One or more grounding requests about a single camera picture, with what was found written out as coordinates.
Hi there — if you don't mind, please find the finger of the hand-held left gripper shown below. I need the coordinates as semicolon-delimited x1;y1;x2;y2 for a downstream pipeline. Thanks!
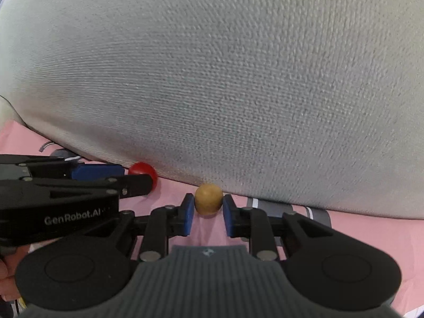
0;174;154;202
0;154;126;181

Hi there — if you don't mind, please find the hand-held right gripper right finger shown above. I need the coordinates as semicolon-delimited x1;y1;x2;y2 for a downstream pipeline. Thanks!
223;194;335;261

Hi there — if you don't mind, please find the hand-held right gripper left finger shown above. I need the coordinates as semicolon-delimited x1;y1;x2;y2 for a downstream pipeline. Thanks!
84;193;195;262

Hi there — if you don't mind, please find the red cherry tomato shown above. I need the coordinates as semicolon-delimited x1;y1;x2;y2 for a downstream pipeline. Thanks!
127;162;158;194

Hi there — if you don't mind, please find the brown longan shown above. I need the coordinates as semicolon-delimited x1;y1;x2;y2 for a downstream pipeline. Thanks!
194;184;223;216

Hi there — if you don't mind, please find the person's left hand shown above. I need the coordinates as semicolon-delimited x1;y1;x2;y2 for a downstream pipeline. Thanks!
0;249;26;302

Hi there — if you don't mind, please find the pink printed blanket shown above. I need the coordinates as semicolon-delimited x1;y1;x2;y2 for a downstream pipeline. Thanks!
0;119;424;318

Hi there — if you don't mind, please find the beige sofa backrest cushion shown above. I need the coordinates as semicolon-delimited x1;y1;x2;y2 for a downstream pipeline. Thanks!
0;0;424;221

